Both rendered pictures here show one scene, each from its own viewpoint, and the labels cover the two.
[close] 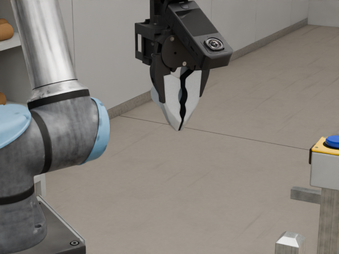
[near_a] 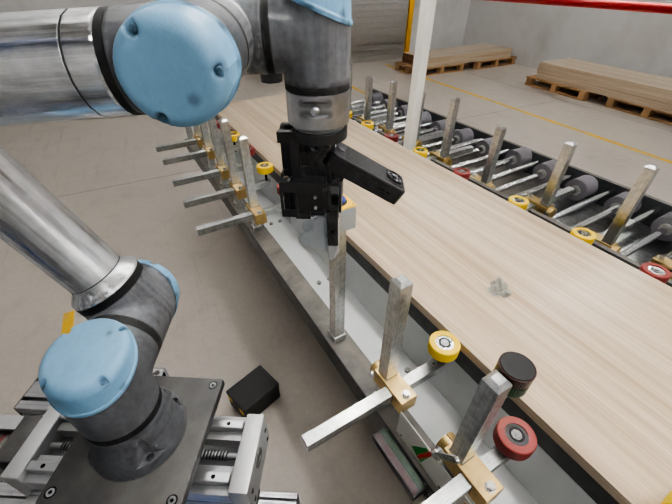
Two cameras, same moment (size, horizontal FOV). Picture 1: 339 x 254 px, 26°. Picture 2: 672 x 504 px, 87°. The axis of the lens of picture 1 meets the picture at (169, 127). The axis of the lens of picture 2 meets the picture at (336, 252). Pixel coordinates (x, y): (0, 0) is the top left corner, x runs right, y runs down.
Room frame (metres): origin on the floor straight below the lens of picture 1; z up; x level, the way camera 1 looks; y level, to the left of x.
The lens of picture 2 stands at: (0.76, 0.35, 1.67)
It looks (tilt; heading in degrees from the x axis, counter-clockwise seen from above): 38 degrees down; 304
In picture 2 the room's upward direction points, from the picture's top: straight up
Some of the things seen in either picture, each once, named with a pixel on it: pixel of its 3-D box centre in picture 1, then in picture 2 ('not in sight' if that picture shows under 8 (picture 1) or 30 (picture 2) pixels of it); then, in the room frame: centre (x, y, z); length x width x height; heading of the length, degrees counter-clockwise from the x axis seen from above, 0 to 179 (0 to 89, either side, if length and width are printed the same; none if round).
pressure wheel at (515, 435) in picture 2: not in sight; (509, 445); (0.63, -0.15, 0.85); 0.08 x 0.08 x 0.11
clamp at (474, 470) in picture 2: not in sight; (467, 466); (0.69, -0.06, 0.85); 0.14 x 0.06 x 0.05; 154
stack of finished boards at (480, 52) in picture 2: not in sight; (458, 54); (3.32, -8.26, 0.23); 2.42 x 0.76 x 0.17; 62
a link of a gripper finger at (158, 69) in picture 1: (166, 71); (332, 217); (0.99, 0.00, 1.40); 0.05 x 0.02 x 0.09; 120
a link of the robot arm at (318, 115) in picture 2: not in sight; (318, 109); (1.02, 0.00, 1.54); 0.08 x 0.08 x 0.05
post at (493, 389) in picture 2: not in sight; (465, 444); (0.72, -0.06, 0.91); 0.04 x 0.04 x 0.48; 64
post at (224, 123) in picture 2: not in sight; (232, 168); (2.07, -0.72, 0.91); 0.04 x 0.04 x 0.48; 64
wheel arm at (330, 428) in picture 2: not in sight; (380, 399); (0.93, -0.11, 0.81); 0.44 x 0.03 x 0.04; 64
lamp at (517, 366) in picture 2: not in sight; (499, 399); (0.70, -0.11, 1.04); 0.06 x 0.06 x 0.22; 64
